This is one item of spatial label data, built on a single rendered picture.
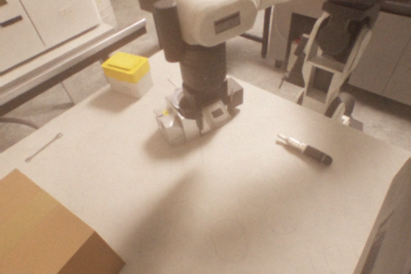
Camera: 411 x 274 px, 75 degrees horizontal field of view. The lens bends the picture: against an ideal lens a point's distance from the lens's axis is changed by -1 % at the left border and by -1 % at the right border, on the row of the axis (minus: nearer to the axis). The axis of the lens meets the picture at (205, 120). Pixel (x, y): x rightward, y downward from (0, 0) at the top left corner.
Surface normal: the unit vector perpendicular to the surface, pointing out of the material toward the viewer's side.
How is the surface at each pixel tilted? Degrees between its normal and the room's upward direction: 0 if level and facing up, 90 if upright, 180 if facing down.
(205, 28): 90
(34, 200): 0
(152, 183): 0
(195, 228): 0
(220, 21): 90
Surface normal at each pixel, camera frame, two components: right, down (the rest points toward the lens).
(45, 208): -0.07, -0.69
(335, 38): -0.68, 0.44
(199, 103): 0.51, 0.59
